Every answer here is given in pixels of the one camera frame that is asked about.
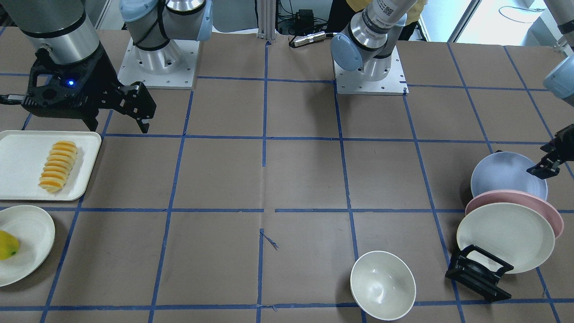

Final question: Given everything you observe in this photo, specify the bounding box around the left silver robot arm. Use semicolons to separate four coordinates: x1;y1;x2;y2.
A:
330;0;574;179

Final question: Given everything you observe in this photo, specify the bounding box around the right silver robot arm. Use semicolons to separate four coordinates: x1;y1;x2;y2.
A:
1;0;213;133

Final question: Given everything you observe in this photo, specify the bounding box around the cream plate in rack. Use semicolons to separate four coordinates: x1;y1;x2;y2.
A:
457;202;555;274

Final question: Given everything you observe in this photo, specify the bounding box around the black dish rack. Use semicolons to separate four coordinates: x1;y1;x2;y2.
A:
445;244;514;303

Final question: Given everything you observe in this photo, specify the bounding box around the cream plate under lemon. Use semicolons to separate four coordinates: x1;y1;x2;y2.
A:
0;205;56;287

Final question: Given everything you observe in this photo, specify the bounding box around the aluminium frame post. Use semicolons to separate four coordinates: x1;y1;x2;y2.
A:
255;0;278;42

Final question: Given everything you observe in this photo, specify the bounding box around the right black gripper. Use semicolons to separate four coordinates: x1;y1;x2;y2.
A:
21;44;157;134

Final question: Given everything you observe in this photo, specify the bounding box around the pink plate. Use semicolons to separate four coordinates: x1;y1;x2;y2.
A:
465;189;564;239

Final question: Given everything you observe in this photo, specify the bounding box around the white rectangular tray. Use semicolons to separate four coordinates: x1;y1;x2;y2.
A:
0;130;102;201

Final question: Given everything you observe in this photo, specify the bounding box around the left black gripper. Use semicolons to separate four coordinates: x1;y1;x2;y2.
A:
526;124;574;179

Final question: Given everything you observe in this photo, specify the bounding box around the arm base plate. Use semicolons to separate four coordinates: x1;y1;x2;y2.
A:
117;39;202;90
333;47;409;96

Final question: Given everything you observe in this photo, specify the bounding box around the blue plate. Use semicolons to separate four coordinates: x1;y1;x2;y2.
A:
470;151;549;200

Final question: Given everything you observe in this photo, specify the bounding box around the cream bowl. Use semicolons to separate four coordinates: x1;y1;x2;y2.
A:
350;251;417;321

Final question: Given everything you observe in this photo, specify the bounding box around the yellow lemon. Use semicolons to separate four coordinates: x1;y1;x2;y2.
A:
0;230;20;260

